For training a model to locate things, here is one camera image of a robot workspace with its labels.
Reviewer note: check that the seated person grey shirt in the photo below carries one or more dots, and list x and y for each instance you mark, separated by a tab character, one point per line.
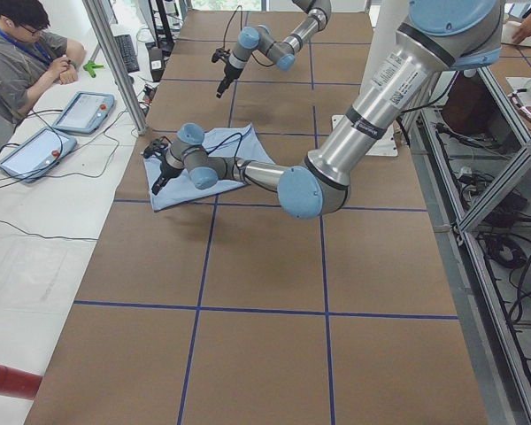
32	59

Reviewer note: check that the green plastic clamp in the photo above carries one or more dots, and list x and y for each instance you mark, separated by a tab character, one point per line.
91	66

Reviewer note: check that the aluminium guard frame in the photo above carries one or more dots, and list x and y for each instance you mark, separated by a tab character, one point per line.
471	136

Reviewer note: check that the far blue teach pendant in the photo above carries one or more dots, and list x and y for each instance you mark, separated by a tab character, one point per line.
84	113

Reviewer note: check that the near blue teach pendant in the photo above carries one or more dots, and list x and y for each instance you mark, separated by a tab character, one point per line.
35	157

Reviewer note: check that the red cylinder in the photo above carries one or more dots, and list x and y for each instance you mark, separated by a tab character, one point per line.
17	383

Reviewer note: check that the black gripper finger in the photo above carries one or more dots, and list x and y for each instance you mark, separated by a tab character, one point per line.
223	87
154	188
160	183
219	93

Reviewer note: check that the black keyboard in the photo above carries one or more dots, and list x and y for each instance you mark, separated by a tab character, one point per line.
126	49

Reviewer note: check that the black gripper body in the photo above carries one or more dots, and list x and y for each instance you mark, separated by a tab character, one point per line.
228	74
165	168

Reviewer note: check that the light blue t-shirt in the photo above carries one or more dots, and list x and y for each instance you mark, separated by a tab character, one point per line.
210	163

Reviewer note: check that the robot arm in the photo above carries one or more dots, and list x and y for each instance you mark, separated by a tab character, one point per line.
259	38
433	37

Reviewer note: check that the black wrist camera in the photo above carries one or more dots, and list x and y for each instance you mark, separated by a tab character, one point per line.
156	147
220	54

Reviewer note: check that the blue teach pendant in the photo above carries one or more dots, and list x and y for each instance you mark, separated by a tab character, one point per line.
84	113
35	157

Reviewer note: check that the aluminium frame post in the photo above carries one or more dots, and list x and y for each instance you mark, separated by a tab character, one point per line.
104	35

